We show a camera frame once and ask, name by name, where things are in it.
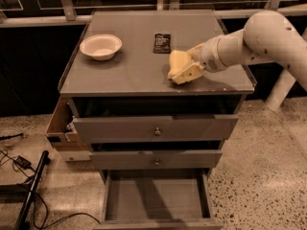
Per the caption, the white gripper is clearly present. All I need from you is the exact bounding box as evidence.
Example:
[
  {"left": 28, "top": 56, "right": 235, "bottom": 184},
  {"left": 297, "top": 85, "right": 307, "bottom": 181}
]
[{"left": 172, "top": 35, "right": 226, "bottom": 84}]

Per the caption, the yellow sponge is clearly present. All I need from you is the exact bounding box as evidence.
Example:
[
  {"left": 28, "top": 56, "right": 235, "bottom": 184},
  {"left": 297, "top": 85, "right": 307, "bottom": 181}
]
[{"left": 168, "top": 50, "right": 192, "bottom": 80}]

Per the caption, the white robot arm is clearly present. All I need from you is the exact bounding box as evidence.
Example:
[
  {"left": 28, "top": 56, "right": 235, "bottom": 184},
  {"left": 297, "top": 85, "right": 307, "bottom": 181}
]
[{"left": 168, "top": 11, "right": 307, "bottom": 111}]

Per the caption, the grey top drawer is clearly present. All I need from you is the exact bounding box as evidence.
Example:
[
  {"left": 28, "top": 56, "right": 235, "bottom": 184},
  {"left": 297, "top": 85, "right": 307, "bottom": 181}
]
[{"left": 73, "top": 115, "right": 238, "bottom": 144}]

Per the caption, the grey drawer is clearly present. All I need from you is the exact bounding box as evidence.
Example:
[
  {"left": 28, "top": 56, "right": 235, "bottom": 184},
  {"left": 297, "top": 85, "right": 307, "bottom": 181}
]
[
  {"left": 73, "top": 115, "right": 238, "bottom": 144},
  {"left": 93, "top": 169, "right": 223, "bottom": 230},
  {"left": 89, "top": 149, "right": 222, "bottom": 170}
]

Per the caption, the grey drawer cabinet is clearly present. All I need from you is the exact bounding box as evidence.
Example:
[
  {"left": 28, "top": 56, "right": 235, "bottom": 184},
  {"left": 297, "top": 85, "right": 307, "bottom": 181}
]
[{"left": 57, "top": 10, "right": 256, "bottom": 177}]

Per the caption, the grey middle drawer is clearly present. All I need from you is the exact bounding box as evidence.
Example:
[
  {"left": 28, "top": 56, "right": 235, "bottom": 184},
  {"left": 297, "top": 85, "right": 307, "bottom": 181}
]
[{"left": 89, "top": 149, "right": 222, "bottom": 170}]

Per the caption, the grey bottom drawer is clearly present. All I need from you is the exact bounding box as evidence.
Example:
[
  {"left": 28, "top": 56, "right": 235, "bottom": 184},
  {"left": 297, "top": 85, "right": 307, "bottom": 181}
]
[{"left": 93, "top": 169, "right": 223, "bottom": 230}]

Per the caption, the black snack packet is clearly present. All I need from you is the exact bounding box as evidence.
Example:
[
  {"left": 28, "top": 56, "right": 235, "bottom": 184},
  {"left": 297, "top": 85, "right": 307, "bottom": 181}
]
[{"left": 153, "top": 34, "right": 171, "bottom": 54}]

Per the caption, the white paper bowl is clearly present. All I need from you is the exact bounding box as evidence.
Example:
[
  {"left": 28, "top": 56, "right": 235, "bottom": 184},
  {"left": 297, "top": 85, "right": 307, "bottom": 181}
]
[{"left": 80, "top": 34, "right": 123, "bottom": 60}]

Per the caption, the wooden side box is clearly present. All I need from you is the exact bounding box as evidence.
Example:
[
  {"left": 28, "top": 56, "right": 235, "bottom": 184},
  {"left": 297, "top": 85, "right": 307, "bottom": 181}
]
[{"left": 46, "top": 98, "right": 89, "bottom": 162}]

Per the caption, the metal window railing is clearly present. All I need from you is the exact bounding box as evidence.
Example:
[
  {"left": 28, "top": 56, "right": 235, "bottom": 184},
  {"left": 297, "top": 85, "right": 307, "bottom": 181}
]
[{"left": 0, "top": 0, "right": 307, "bottom": 25}]

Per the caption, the black power adapter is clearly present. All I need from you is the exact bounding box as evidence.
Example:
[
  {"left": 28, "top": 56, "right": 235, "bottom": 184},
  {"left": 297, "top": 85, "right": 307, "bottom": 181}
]
[{"left": 14, "top": 156, "right": 31, "bottom": 169}]

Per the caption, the black pole on floor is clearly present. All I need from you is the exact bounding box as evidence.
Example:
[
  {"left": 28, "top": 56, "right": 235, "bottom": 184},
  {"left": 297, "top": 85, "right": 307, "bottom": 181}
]
[{"left": 13, "top": 150, "right": 50, "bottom": 230}]

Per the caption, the black floor cable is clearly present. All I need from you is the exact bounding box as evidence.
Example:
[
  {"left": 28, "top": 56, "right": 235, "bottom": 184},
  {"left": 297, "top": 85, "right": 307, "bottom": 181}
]
[{"left": 0, "top": 149, "right": 101, "bottom": 230}]

